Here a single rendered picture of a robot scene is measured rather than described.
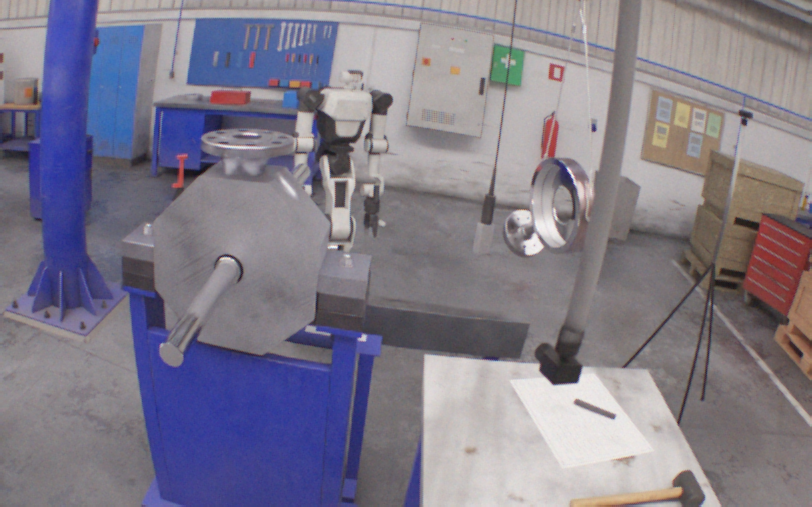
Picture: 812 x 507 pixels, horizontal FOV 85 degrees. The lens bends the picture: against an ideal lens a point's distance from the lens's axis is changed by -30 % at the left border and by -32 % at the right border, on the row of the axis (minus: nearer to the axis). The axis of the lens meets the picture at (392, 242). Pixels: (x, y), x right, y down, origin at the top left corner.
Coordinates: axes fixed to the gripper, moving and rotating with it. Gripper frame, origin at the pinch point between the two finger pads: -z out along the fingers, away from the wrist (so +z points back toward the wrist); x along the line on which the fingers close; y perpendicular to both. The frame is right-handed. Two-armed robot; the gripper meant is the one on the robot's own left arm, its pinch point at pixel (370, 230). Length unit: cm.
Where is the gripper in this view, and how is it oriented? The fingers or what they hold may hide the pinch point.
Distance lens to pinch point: 358.9
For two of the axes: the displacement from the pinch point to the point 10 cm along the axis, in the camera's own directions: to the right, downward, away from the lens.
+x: 4.5, 1.6, -8.8
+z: 0.5, -9.9, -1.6
